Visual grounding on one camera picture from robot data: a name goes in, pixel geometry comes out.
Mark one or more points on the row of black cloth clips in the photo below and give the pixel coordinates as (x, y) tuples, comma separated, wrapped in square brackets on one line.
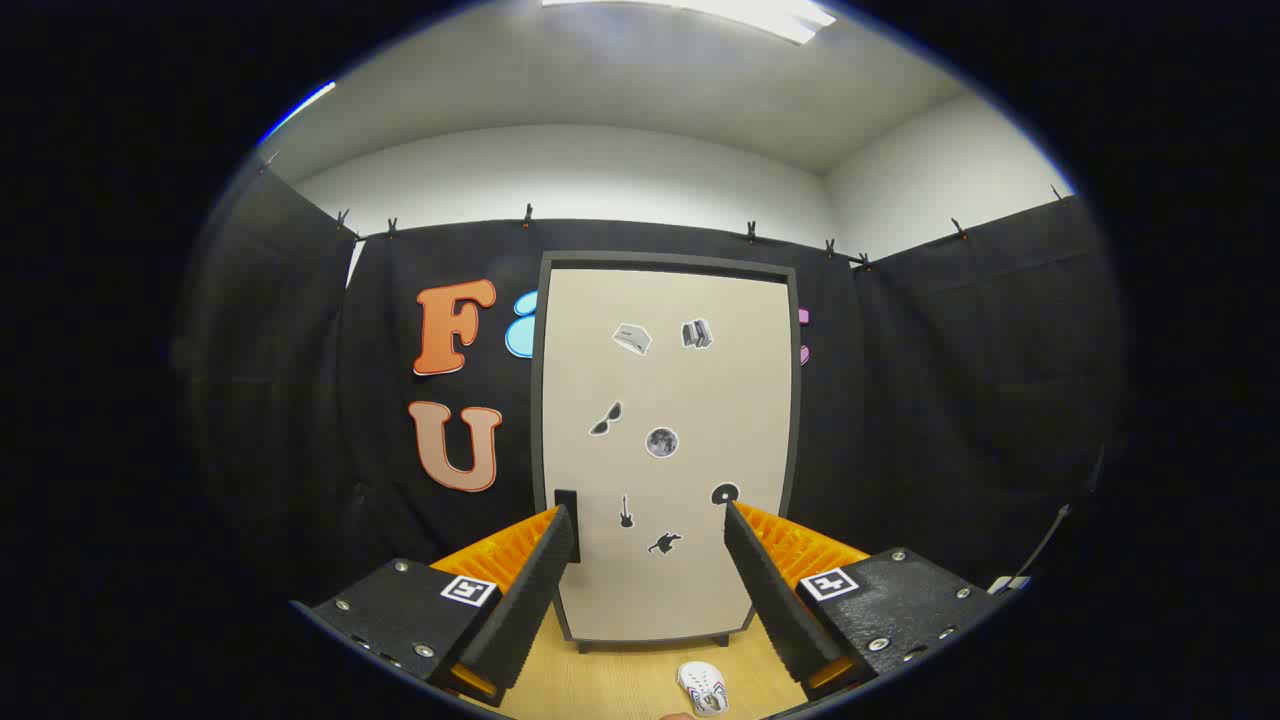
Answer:
[(527, 215)]

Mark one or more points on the black stand pole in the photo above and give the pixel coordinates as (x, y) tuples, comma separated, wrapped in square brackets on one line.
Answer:
[(1045, 535)]

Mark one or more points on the black backdrop cloth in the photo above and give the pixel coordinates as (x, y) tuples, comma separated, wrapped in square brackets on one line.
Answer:
[(950, 400)]

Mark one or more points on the white striped canvas shoe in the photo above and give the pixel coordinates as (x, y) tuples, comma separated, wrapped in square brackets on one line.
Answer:
[(703, 686)]

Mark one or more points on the ceiling light panel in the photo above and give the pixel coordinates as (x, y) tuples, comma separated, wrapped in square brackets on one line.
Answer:
[(740, 15), (300, 110)]

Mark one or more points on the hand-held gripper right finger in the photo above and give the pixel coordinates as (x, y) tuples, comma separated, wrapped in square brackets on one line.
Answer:
[(770, 600)]

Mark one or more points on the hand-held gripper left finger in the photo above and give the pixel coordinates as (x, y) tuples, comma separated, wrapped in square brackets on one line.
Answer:
[(530, 600)]

